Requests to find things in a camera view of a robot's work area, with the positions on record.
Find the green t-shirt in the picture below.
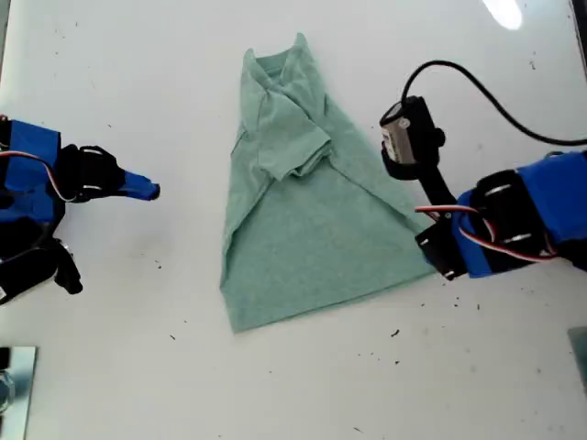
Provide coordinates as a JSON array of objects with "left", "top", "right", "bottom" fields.
[{"left": 219, "top": 31, "right": 439, "bottom": 336}]

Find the shiny steel plate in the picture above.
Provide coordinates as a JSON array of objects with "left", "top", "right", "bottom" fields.
[{"left": 0, "top": 346, "right": 39, "bottom": 440}]

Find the red white servo wire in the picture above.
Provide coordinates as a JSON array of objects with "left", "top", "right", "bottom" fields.
[{"left": 0, "top": 149, "right": 79, "bottom": 204}]

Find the black camera stalk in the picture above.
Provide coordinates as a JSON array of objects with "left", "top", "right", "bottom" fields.
[{"left": 420, "top": 167, "right": 460, "bottom": 226}]

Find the black camera box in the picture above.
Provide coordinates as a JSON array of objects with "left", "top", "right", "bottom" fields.
[
  {"left": 379, "top": 94, "right": 447, "bottom": 182},
  {"left": 0, "top": 237, "right": 84, "bottom": 307}
]

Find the black camera cable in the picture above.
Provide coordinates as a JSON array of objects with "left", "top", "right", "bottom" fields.
[{"left": 401, "top": 59, "right": 587, "bottom": 148}]

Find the steel post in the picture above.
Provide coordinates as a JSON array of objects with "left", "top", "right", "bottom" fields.
[{"left": 0, "top": 369, "right": 16, "bottom": 413}]

